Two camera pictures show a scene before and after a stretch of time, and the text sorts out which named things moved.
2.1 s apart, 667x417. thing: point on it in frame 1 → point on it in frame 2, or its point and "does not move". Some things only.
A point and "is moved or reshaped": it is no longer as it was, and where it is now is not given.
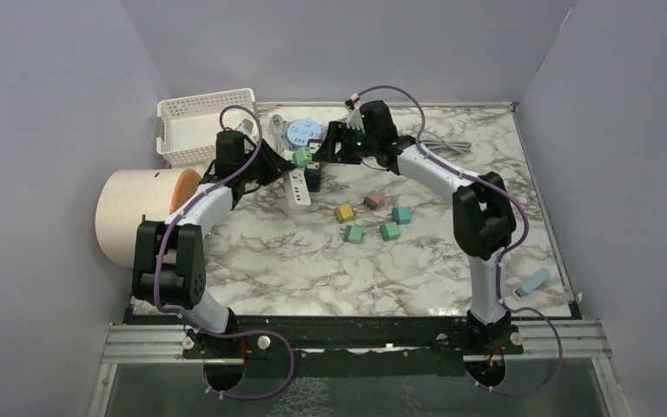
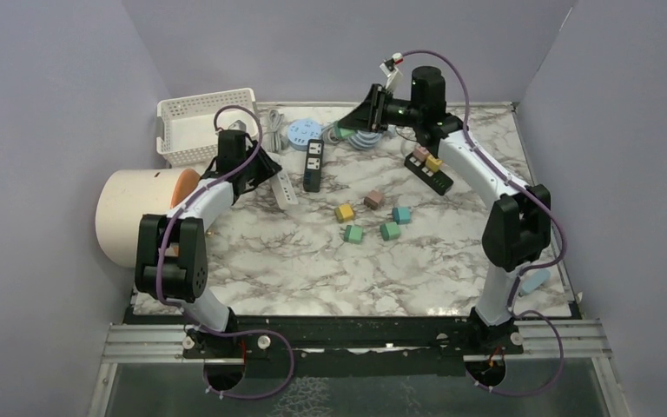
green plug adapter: [389, 231] does not move
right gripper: [338, 133] → [368, 114]
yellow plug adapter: [344, 212] does not move
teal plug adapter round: [402, 215] does not move
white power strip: [297, 190] is moved or reshaped
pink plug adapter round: [373, 200] does not move
